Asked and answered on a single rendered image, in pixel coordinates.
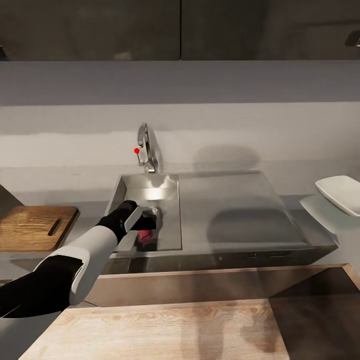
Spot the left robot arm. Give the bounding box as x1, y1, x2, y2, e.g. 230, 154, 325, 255
0, 200, 158, 360

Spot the cutting board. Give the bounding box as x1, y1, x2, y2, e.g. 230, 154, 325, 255
0, 206, 79, 252

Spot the vidalia onion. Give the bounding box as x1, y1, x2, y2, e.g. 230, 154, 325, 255
138, 229, 152, 241

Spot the bowl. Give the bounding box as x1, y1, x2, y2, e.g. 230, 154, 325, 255
315, 176, 360, 217

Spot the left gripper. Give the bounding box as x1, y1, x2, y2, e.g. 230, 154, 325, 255
131, 216, 156, 231

